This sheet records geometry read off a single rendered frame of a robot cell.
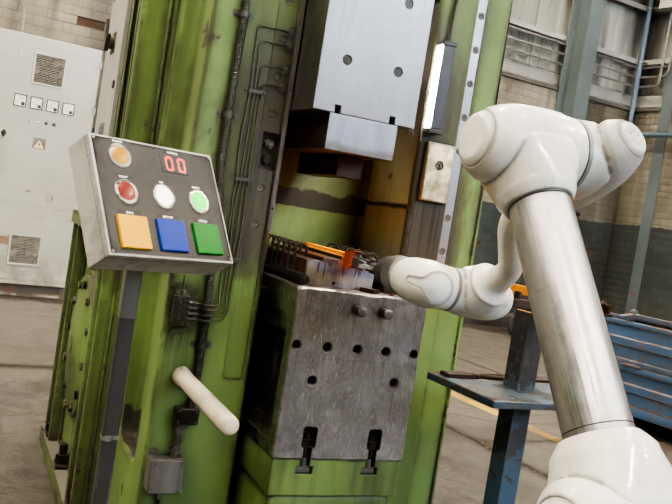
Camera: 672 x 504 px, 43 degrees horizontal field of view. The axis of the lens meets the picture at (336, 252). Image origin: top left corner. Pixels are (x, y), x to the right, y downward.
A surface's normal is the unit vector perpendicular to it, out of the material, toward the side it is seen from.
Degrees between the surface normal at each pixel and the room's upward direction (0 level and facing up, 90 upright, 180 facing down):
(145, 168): 60
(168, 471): 90
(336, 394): 90
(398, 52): 90
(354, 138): 90
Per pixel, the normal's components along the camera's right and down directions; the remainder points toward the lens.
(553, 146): 0.44, -0.36
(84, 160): -0.65, -0.07
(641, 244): -0.86, -0.11
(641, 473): 0.32, -0.53
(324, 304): 0.40, 0.11
